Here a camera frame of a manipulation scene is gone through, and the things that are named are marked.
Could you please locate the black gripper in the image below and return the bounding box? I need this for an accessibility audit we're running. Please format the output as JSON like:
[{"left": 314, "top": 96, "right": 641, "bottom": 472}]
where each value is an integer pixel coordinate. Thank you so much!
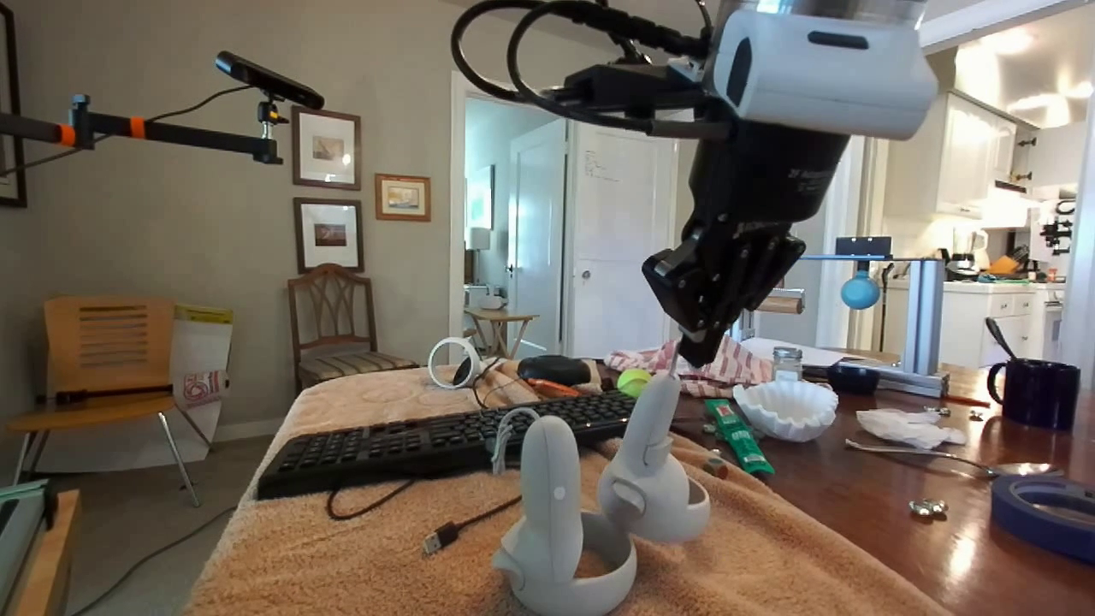
[{"left": 641, "top": 126, "right": 854, "bottom": 374}]

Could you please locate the white VR controller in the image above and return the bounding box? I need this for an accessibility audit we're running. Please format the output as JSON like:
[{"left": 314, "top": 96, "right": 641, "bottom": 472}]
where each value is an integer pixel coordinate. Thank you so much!
[
  {"left": 594, "top": 374, "right": 714, "bottom": 549},
  {"left": 490, "top": 413, "right": 641, "bottom": 616},
  {"left": 424, "top": 337, "right": 490, "bottom": 395}
]

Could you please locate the red white striped cloth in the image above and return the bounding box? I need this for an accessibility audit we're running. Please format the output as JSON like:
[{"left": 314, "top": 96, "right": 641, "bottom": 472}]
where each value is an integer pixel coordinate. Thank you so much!
[{"left": 602, "top": 337, "right": 779, "bottom": 402}]

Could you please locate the white door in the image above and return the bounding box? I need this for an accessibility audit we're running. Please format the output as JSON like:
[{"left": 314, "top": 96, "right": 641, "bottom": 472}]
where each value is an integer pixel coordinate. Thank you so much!
[{"left": 564, "top": 119, "right": 687, "bottom": 364}]

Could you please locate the small glass jar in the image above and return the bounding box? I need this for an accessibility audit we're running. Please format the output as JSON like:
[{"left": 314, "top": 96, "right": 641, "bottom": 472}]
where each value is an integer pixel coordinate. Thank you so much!
[{"left": 771, "top": 343, "right": 806, "bottom": 386}]

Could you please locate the blue balloon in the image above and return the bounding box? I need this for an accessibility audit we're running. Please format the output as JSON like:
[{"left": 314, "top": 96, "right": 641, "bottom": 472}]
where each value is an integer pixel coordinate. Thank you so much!
[{"left": 837, "top": 257, "right": 887, "bottom": 316}]

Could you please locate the yellow tennis ball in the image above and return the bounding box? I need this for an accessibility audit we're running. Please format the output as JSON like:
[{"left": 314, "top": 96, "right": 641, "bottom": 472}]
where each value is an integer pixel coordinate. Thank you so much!
[{"left": 612, "top": 368, "right": 656, "bottom": 405}]

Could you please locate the white scalloped bowl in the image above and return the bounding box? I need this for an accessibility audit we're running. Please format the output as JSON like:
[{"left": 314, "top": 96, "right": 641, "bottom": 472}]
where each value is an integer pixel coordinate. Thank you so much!
[{"left": 728, "top": 378, "right": 842, "bottom": 449}]

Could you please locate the green tube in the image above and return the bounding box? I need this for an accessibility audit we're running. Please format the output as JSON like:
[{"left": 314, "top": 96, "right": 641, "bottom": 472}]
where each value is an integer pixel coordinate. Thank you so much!
[{"left": 699, "top": 395, "right": 779, "bottom": 484}]

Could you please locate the small black cup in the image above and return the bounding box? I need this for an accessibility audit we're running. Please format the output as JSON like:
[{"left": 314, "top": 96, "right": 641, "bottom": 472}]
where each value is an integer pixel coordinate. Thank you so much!
[{"left": 826, "top": 359, "right": 883, "bottom": 402}]

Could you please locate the black soft pouch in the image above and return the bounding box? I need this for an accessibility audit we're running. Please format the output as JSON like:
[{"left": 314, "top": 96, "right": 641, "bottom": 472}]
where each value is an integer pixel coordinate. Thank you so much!
[{"left": 515, "top": 352, "right": 599, "bottom": 392}]

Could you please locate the small round side table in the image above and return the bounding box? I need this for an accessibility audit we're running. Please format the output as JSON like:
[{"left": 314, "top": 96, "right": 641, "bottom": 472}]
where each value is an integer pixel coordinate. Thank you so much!
[{"left": 461, "top": 303, "right": 542, "bottom": 359}]

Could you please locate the white crumpled napkin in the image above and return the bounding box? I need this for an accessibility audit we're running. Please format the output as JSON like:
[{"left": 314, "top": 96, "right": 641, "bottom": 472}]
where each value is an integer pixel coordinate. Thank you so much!
[{"left": 852, "top": 405, "right": 974, "bottom": 453}]

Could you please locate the white drawer counter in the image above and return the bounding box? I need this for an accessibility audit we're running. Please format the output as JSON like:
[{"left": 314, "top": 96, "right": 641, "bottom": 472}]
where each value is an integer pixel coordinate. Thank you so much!
[{"left": 941, "top": 278, "right": 1070, "bottom": 369}]

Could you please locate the small metal nut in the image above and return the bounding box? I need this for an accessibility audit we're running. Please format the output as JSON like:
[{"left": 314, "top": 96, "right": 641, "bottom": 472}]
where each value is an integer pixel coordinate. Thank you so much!
[{"left": 908, "top": 494, "right": 952, "bottom": 523}]

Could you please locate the metal spoon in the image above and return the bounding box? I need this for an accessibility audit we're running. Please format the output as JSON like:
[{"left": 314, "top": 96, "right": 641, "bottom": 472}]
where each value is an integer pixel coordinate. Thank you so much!
[{"left": 842, "top": 436, "right": 1060, "bottom": 484}]

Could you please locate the small gold framed picture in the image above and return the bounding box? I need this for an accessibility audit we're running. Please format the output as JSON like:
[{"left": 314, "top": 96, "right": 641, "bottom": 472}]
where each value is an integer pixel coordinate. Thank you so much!
[{"left": 374, "top": 173, "right": 434, "bottom": 225}]

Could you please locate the black mug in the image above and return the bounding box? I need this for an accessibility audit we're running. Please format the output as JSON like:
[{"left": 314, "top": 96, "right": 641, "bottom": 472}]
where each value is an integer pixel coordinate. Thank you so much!
[{"left": 983, "top": 316, "right": 1086, "bottom": 436}]

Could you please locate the black computer keyboard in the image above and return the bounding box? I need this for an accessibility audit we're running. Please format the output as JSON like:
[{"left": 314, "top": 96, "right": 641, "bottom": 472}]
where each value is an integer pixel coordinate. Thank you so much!
[{"left": 253, "top": 386, "right": 641, "bottom": 505}]

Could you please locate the ornate wooden chair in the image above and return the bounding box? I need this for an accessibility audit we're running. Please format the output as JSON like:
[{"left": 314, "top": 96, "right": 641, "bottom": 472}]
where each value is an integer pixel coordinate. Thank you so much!
[{"left": 285, "top": 259, "right": 422, "bottom": 395}]

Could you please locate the blue tape roll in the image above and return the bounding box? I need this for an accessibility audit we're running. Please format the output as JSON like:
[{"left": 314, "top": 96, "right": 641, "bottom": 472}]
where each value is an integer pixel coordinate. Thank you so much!
[{"left": 987, "top": 472, "right": 1095, "bottom": 570}]

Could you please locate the beige terry towel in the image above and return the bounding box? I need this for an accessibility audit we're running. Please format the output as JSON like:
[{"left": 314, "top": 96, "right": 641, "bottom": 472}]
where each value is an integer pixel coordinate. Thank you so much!
[{"left": 186, "top": 364, "right": 952, "bottom": 616}]

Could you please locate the white printed bag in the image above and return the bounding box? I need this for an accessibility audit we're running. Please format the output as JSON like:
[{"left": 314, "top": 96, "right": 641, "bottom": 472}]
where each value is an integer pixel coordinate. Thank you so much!
[{"left": 166, "top": 303, "right": 241, "bottom": 444}]

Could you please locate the black boom rod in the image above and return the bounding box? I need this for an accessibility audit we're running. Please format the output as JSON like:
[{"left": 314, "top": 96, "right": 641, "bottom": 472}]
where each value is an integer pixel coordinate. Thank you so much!
[{"left": 0, "top": 94, "right": 288, "bottom": 173}]

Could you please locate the slatted wooden chair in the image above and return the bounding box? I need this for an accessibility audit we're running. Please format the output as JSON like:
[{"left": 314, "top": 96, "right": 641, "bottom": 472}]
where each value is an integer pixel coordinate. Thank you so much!
[{"left": 3, "top": 294, "right": 223, "bottom": 506}]

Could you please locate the wooden bench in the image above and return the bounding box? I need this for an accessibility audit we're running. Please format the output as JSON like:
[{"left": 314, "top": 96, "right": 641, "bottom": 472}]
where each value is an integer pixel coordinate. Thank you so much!
[{"left": 0, "top": 485, "right": 84, "bottom": 616}]

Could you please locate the aluminium frame stand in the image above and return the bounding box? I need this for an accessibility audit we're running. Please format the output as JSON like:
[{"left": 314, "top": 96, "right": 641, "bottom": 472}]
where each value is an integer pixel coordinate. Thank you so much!
[{"left": 828, "top": 232, "right": 952, "bottom": 384}]

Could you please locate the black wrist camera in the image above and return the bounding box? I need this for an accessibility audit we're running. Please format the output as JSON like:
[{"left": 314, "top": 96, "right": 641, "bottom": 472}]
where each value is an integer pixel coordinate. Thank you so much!
[{"left": 553, "top": 58, "right": 733, "bottom": 145}]

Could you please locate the orange handled tool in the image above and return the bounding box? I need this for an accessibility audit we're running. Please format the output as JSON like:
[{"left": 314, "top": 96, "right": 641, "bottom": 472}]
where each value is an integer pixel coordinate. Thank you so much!
[{"left": 515, "top": 374, "right": 587, "bottom": 405}]

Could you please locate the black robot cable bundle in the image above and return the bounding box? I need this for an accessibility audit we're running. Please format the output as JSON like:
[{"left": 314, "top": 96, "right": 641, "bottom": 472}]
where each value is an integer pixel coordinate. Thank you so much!
[{"left": 448, "top": 0, "right": 733, "bottom": 116}]

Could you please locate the black keyboard usb cable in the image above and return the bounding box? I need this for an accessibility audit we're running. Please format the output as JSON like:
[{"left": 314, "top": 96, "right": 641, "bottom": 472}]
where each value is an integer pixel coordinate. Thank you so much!
[{"left": 323, "top": 477, "right": 529, "bottom": 563}]

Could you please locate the black camera on boom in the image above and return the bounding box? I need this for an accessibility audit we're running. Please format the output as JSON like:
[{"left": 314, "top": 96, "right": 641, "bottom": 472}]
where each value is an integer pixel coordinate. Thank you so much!
[{"left": 212, "top": 48, "right": 327, "bottom": 116}]

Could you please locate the long black cable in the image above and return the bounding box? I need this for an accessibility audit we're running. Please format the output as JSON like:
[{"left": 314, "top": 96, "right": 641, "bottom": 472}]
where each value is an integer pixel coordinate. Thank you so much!
[{"left": 65, "top": 496, "right": 247, "bottom": 616}]

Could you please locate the dark picture frame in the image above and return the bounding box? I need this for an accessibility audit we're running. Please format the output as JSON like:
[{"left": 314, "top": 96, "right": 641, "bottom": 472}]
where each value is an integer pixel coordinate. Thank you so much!
[{"left": 0, "top": 0, "right": 32, "bottom": 212}]

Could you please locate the aluminium green frame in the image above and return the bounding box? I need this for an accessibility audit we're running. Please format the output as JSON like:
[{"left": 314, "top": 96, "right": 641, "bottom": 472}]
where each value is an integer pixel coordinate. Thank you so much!
[{"left": 0, "top": 477, "right": 63, "bottom": 609}]

